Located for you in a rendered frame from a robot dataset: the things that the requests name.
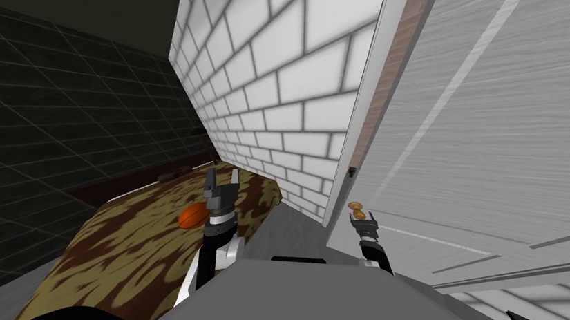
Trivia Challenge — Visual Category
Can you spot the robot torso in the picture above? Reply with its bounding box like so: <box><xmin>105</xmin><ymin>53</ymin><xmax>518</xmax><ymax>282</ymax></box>
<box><xmin>92</xmin><ymin>223</ymin><xmax>511</xmax><ymax>320</ymax></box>

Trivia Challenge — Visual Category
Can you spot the orange oval ball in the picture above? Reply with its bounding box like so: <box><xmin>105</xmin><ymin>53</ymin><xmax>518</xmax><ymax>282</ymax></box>
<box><xmin>175</xmin><ymin>201</ymin><xmax>213</xmax><ymax>232</ymax></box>

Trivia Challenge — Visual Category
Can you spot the pale grey door leaf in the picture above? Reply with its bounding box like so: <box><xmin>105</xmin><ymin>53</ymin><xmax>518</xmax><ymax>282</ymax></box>
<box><xmin>291</xmin><ymin>0</ymin><xmax>570</xmax><ymax>320</ymax></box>

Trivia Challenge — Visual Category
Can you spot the gold door knob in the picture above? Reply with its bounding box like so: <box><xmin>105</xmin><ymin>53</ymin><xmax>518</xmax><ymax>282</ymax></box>
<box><xmin>347</xmin><ymin>200</ymin><xmax>368</xmax><ymax>223</ymax></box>

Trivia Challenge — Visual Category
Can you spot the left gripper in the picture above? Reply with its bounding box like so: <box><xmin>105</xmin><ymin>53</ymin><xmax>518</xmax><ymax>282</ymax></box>
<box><xmin>200</xmin><ymin>163</ymin><xmax>246</xmax><ymax>218</ymax></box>

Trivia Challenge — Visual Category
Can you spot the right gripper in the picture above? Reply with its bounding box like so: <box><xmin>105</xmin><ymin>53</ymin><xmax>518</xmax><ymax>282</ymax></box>
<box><xmin>348</xmin><ymin>208</ymin><xmax>381</xmax><ymax>242</ymax></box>

